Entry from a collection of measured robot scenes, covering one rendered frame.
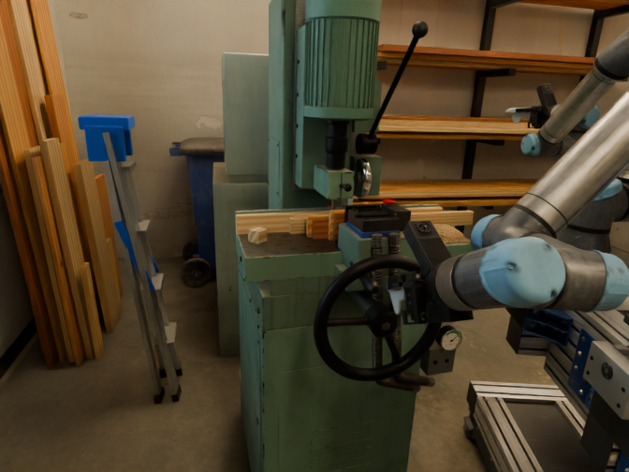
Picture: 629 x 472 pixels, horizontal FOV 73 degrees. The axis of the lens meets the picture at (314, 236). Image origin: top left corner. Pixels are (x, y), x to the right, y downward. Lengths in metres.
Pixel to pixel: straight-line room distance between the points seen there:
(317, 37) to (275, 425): 0.96
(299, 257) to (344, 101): 0.37
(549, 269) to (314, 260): 0.60
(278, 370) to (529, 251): 0.76
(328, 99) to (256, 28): 2.38
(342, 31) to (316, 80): 0.12
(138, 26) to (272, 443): 2.83
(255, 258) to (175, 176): 2.49
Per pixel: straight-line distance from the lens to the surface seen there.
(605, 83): 1.49
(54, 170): 2.14
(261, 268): 0.98
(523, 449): 1.64
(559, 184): 0.71
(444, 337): 1.17
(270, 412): 1.19
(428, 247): 0.68
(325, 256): 1.00
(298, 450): 1.29
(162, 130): 3.38
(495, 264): 0.51
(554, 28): 4.36
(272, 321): 1.04
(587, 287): 0.59
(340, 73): 1.04
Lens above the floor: 1.24
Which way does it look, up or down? 18 degrees down
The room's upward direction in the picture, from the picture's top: 2 degrees clockwise
